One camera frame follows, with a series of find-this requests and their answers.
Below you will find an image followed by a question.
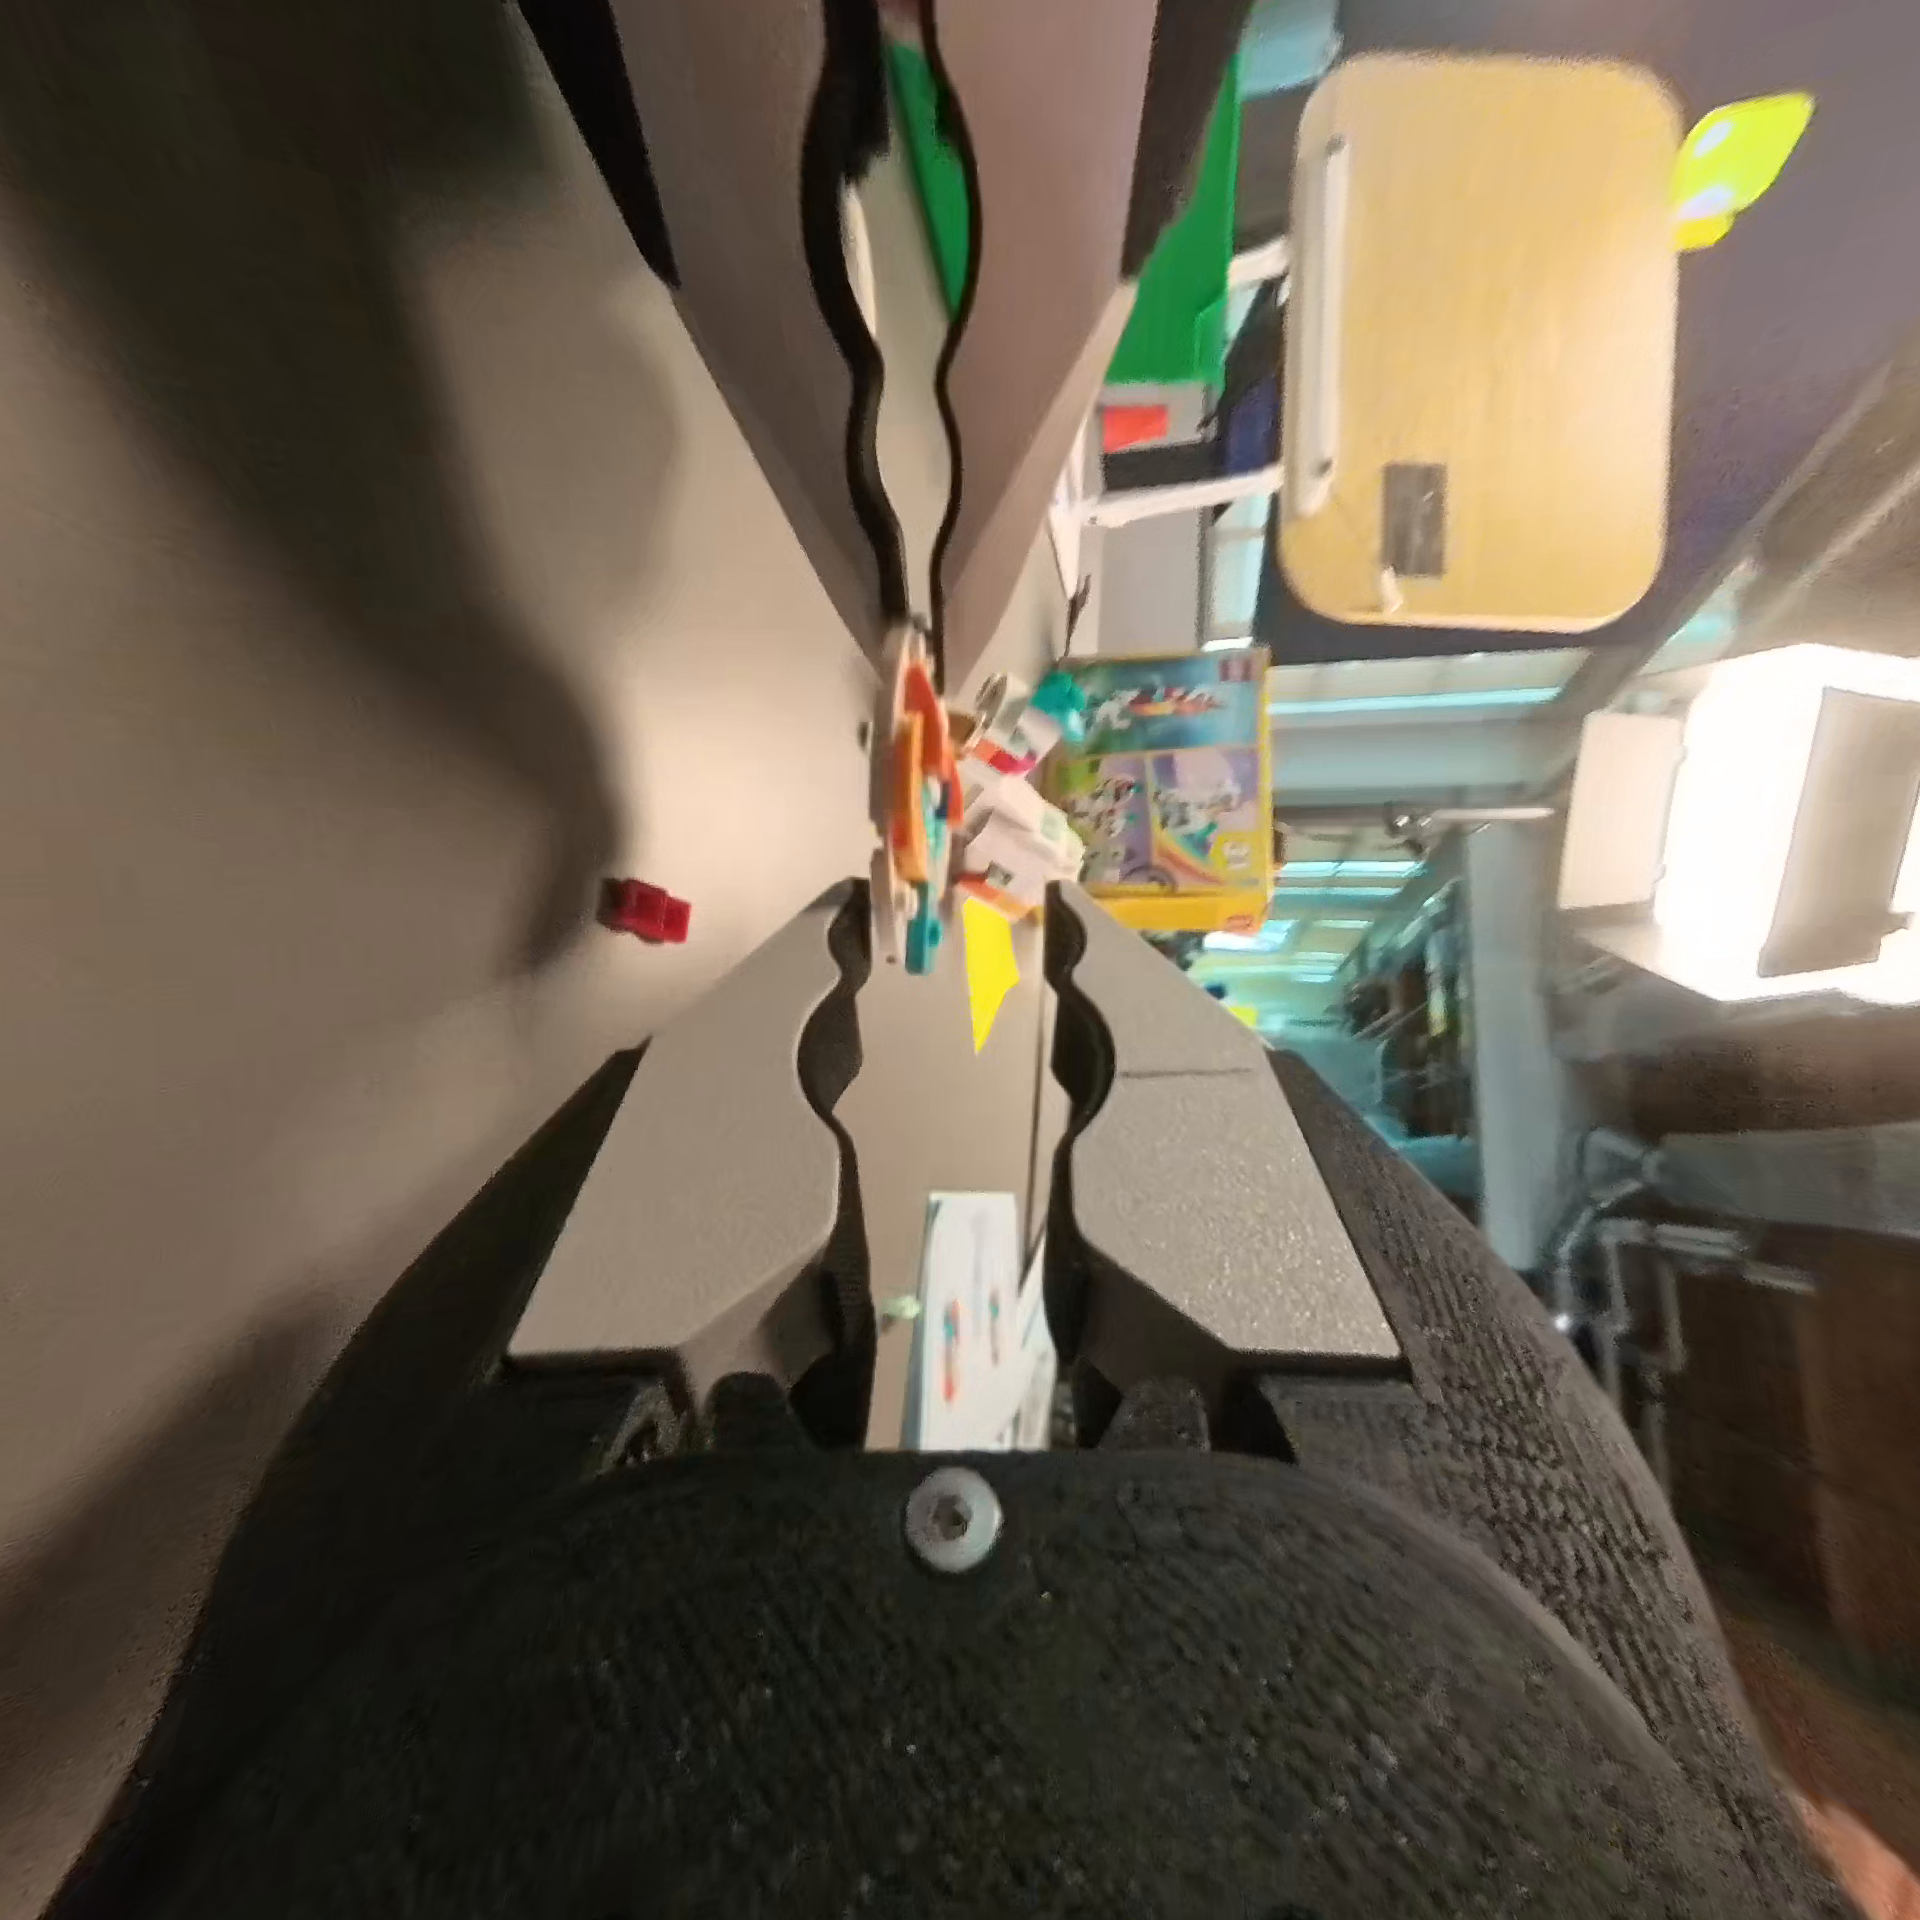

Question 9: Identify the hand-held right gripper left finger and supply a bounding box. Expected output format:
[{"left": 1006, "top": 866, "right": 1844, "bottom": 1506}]
[{"left": 508, "top": 877, "right": 875, "bottom": 1449}]

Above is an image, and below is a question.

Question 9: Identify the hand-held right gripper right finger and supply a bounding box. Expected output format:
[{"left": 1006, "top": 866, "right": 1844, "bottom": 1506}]
[{"left": 1046, "top": 877, "right": 1412, "bottom": 1449}]

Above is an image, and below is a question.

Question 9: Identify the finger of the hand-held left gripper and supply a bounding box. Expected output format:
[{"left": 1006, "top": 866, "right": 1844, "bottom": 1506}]
[
  {"left": 517, "top": 0, "right": 921, "bottom": 667},
  {"left": 917, "top": 0, "right": 1256, "bottom": 667}
]

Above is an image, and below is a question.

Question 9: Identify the round white lego plate build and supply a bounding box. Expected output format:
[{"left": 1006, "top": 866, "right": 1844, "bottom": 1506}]
[{"left": 865, "top": 609, "right": 966, "bottom": 976}]

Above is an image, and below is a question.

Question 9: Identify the white lego unicorn build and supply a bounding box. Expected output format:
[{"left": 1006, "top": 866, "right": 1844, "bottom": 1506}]
[{"left": 957, "top": 667, "right": 1091, "bottom": 928}]

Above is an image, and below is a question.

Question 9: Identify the colourful lego box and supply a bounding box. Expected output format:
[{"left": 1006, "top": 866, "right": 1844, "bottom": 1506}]
[{"left": 1046, "top": 647, "right": 1276, "bottom": 939}]

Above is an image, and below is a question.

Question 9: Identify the green board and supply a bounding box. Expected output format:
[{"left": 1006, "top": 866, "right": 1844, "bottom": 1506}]
[{"left": 880, "top": 34, "right": 1250, "bottom": 388}]

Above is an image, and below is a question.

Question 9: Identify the open instruction booklet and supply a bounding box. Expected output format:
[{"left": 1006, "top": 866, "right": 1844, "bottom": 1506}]
[{"left": 899, "top": 1192, "right": 1062, "bottom": 1454}]

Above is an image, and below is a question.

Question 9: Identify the yellow paper sheet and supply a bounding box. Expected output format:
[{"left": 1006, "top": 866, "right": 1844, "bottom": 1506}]
[{"left": 957, "top": 894, "right": 1022, "bottom": 1059}]

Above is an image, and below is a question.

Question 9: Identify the bright light panel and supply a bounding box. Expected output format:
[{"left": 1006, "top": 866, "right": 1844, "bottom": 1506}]
[{"left": 1559, "top": 644, "right": 1920, "bottom": 997}]

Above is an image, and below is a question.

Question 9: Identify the yellow-green sticker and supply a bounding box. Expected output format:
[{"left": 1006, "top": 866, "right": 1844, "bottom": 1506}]
[{"left": 1669, "top": 92, "right": 1820, "bottom": 250}]

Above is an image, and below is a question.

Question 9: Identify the wooden chair with white frame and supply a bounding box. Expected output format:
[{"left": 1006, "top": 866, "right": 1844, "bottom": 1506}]
[{"left": 1051, "top": 54, "right": 1683, "bottom": 634}]

